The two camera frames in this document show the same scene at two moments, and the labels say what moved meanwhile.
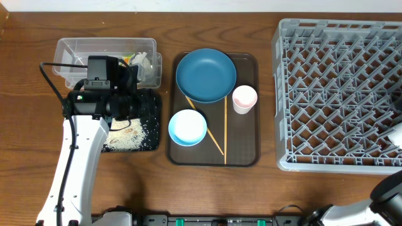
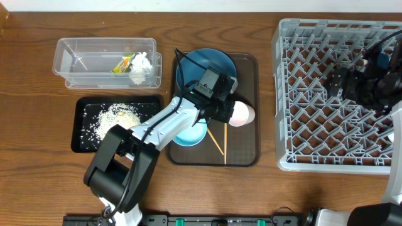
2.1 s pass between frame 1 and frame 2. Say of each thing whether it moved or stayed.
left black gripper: moved
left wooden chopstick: stayed
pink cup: moved
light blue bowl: stayed
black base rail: stayed
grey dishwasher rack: stayed
